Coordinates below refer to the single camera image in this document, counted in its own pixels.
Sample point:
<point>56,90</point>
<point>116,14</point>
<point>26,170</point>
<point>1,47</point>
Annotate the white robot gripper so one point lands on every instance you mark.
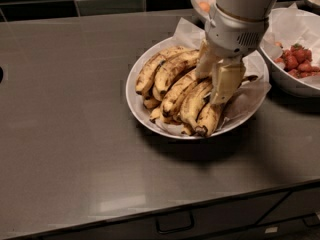
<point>233,34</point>

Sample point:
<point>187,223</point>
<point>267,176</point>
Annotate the long spotted banana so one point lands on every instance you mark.
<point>194,102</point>

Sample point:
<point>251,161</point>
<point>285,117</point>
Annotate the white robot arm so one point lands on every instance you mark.
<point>248,9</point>

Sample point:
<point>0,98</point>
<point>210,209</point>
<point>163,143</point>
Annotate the middle spotted banana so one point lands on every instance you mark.
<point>173,99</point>

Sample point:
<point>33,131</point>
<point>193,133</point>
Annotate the right front spotted banana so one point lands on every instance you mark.
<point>208,118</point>

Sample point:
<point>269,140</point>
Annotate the far left spotted banana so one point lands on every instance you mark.
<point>145,78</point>

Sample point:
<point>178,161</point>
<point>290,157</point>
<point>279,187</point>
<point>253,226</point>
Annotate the white bowl of strawberries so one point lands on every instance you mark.
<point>289,26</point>

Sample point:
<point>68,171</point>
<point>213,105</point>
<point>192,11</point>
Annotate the small hidden bottom banana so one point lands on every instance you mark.
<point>151,102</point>

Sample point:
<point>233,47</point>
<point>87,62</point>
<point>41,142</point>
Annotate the white banana bowl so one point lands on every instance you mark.
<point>135,101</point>

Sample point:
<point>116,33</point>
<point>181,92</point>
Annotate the white paper liner under bananas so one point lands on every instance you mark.
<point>186,34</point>

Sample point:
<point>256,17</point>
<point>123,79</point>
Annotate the pile of orange apricots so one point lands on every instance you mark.
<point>204,6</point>

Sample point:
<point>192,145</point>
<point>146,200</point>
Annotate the pile of red strawberries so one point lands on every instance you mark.
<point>297,61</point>

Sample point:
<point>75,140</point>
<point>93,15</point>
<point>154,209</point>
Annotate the dark drawer handle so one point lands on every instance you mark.
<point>311,221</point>
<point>174,222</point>

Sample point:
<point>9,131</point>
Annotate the dark right drawer handle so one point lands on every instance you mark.
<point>311,221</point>

